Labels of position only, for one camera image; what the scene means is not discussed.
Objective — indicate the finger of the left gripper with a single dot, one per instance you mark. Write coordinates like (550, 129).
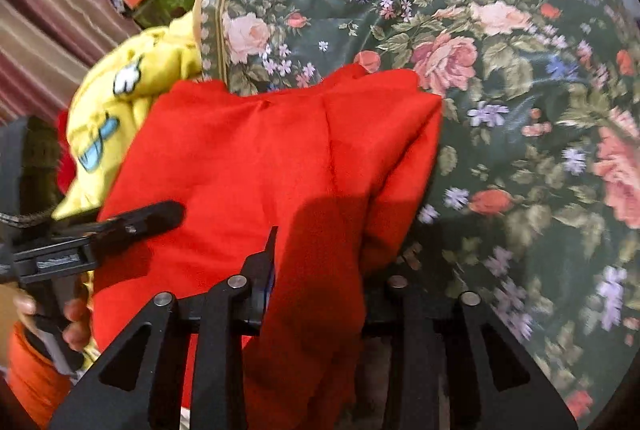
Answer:
(116, 233)

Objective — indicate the person's left hand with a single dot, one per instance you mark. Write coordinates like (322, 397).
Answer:
(65, 314)

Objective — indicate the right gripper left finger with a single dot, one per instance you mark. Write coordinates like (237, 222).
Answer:
(138, 380)

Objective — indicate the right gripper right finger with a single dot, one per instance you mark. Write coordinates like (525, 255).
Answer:
(456, 351)

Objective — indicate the orange sleeved left forearm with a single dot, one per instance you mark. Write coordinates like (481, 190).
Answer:
(34, 380)

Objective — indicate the striped pink curtain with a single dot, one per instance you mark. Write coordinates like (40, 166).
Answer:
(47, 48)

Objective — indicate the yellow cartoon blanket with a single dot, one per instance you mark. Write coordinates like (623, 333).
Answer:
(113, 101)

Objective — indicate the red zip jacket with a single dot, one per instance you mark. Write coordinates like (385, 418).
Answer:
(333, 173)

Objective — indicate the dark floral bedspread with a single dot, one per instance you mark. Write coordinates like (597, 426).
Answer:
(534, 201)

